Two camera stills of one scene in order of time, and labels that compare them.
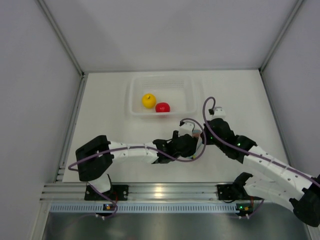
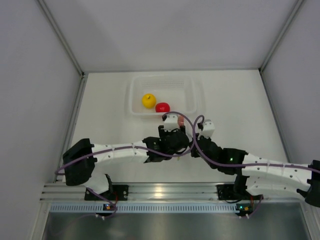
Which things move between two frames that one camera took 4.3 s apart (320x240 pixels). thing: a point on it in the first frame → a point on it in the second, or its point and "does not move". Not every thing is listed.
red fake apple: x=162 y=107 does not move
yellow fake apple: x=148 y=101 does not move
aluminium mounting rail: x=137 y=191 does not move
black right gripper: x=208 y=140 → x=194 y=153
